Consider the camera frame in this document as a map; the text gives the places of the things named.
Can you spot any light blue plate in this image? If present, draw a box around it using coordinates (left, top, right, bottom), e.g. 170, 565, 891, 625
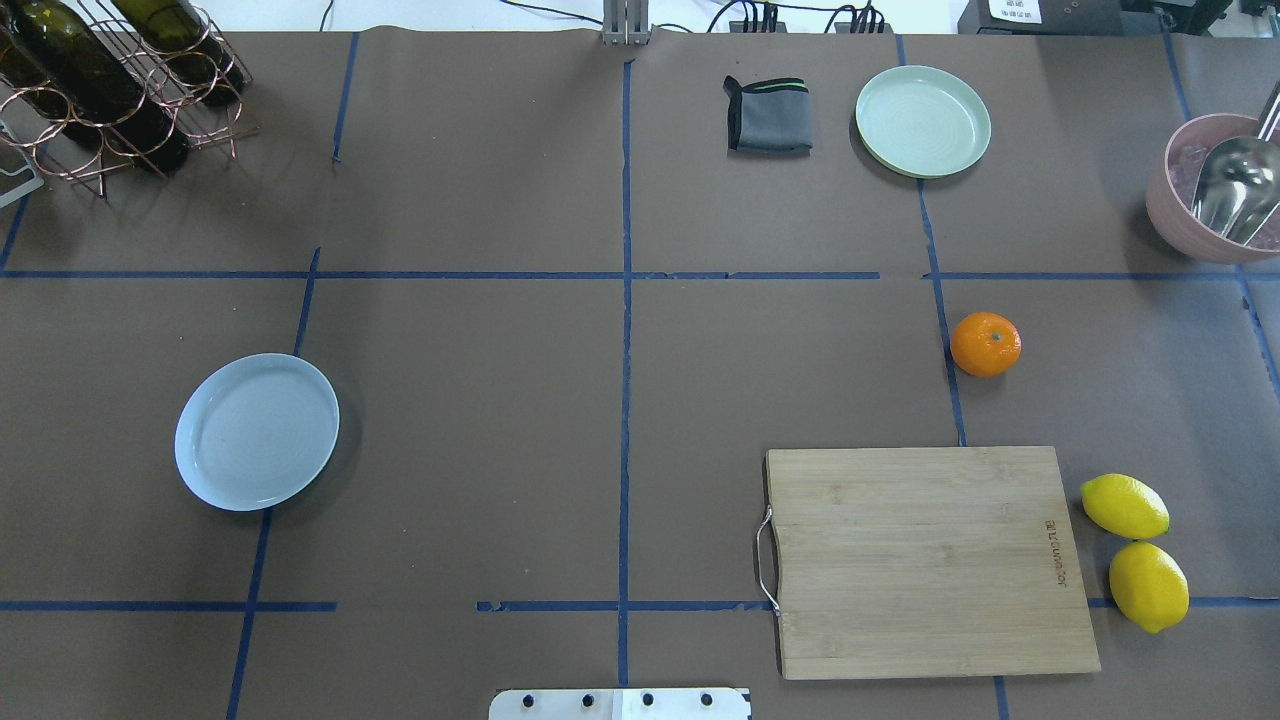
174, 354, 340, 512

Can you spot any light green plate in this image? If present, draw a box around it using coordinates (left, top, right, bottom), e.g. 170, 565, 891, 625
854, 65, 993, 179

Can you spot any folded grey cloth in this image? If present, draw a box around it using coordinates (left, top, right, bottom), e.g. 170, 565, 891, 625
723, 76, 814, 156

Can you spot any bamboo cutting board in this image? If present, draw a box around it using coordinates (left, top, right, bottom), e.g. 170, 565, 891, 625
762, 446, 1101, 682

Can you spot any orange mandarin fruit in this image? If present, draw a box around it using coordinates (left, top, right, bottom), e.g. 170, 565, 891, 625
948, 313, 1021, 378

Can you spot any yellow lemon upper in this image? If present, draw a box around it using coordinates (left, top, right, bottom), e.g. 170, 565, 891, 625
1080, 473, 1171, 541

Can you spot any yellow lemon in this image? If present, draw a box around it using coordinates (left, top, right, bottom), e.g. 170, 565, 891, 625
1107, 541, 1190, 634
1080, 473, 1171, 541

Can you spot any yellow lemon lower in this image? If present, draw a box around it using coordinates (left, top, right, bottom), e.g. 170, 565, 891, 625
1107, 541, 1190, 634

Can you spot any pink bowl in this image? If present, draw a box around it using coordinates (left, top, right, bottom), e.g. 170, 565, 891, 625
1146, 113, 1277, 265

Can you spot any metal ice scoop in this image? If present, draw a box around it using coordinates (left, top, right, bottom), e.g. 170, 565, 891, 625
1190, 85, 1279, 246

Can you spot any aluminium frame post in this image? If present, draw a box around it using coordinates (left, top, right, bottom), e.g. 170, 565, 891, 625
602, 0, 652, 46

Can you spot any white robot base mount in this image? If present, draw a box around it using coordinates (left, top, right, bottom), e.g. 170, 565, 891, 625
488, 687, 753, 719

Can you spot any copper wire bottle rack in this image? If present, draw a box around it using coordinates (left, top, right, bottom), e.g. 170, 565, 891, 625
3, 1, 261, 197

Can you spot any white wire cup rack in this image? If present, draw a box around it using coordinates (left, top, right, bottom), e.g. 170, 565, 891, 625
0, 120, 45, 208

